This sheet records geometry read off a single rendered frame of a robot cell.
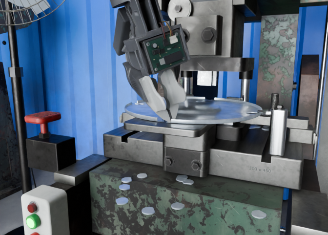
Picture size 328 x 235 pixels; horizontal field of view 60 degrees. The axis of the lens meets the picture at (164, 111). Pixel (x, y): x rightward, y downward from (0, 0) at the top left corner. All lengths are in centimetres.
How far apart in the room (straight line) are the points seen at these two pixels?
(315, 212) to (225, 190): 15
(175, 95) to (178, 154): 17
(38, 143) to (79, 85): 174
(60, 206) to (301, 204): 45
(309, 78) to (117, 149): 60
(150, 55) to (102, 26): 189
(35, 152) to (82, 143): 181
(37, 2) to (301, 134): 101
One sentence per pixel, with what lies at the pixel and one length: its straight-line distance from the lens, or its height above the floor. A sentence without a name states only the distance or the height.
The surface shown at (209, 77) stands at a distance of 71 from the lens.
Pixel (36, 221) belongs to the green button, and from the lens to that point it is 63.
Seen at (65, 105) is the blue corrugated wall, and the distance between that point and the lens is 256.
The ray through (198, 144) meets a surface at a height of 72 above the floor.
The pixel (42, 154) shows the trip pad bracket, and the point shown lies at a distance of 71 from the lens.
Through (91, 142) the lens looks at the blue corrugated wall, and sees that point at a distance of 242.
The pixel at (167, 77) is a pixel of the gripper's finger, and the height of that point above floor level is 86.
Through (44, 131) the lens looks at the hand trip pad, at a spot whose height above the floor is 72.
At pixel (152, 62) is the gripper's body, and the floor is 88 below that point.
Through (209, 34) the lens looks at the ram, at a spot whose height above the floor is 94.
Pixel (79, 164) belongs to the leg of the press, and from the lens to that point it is 71.
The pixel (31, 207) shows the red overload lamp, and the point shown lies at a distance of 62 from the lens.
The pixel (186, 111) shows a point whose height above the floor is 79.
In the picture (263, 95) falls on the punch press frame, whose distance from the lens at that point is 89.
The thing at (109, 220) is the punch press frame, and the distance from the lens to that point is 68.
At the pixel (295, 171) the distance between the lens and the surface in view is 59.
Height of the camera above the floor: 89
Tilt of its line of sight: 11 degrees down
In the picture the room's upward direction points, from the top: straight up
